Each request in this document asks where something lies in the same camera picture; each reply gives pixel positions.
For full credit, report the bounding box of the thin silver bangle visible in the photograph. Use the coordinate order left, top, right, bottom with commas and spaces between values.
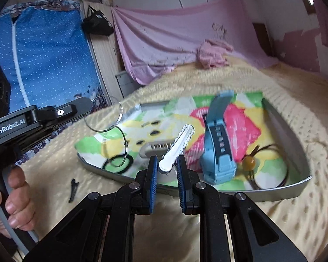
84, 95, 128, 167

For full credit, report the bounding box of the white plastic hair clip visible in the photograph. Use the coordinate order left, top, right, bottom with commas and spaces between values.
158, 124, 195, 174

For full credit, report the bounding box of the black plastic hair clip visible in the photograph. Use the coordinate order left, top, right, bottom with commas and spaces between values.
68, 179, 79, 203

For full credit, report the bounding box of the person's left hand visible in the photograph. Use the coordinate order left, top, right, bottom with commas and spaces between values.
0, 166, 37, 238

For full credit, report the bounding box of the white rectangular hair comb clip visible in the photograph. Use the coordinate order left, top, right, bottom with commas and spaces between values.
139, 139, 174, 159

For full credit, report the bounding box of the blue wrist watch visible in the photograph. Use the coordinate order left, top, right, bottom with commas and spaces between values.
200, 91, 236, 184

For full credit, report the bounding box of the colourful floral tray cloth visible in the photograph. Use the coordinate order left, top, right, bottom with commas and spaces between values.
75, 92, 290, 191

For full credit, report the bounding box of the blue dotted fabric wardrobe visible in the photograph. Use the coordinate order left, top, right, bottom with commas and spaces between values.
0, 0, 110, 165

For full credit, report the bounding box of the grey drawer cabinet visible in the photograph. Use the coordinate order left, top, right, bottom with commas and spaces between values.
115, 71, 143, 98

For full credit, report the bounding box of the silver metal tray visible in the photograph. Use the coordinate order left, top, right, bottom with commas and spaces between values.
75, 92, 312, 202

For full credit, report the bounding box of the beige wooden cabinet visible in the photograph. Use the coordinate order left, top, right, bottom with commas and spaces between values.
81, 1, 124, 105

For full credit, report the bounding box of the crumpled pink towel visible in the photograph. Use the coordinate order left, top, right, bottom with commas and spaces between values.
197, 40, 234, 69

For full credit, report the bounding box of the black hanging bag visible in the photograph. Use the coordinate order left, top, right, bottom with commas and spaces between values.
81, 5, 114, 37

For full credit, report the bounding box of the pink hanging sheet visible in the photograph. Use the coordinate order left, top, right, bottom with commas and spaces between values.
111, 0, 277, 85

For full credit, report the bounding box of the yellow dotted bed blanket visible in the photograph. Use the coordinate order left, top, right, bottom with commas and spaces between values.
12, 57, 328, 262

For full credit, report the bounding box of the dark wooden headboard panel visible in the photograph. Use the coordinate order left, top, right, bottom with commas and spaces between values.
253, 22, 275, 57

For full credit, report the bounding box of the black hair tie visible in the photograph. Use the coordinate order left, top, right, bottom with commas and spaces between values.
102, 154, 134, 174

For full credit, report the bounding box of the amber bead black cord necklace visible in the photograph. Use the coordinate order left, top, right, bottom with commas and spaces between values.
241, 144, 290, 191

